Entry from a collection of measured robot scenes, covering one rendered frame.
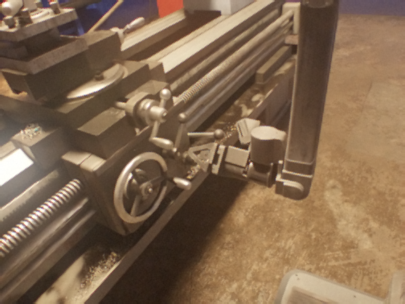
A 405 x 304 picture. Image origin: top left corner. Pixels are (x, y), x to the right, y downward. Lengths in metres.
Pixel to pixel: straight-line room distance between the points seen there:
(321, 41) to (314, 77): 0.06
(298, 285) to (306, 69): 0.79
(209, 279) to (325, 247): 0.55
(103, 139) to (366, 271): 1.20
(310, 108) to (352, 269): 1.07
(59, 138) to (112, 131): 0.16
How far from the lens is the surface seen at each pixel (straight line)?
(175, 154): 1.00
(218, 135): 1.06
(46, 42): 0.89
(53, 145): 0.92
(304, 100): 0.57
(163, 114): 0.82
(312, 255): 1.55
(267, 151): 0.62
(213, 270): 1.50
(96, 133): 0.82
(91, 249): 1.20
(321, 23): 0.53
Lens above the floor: 1.27
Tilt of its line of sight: 37 degrees down
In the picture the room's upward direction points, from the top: 10 degrees counter-clockwise
